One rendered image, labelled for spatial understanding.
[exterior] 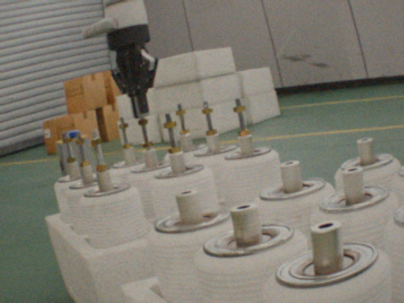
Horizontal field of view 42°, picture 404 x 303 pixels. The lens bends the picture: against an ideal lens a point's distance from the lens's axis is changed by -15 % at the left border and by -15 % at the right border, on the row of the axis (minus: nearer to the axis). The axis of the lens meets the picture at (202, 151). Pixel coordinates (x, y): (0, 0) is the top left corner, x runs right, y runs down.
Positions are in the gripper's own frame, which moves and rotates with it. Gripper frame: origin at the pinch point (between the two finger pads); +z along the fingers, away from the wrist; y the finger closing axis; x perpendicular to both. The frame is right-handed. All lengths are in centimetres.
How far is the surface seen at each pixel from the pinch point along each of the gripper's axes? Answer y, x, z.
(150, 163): -0.8, 0.6, 9.6
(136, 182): -1.5, 4.3, 11.8
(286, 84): 389, -436, 22
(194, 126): 218, -171, 27
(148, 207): -2.6, 3.7, 16.2
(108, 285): -15.1, 21.0, 22.6
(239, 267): -53, 27, 11
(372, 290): -66, 27, 12
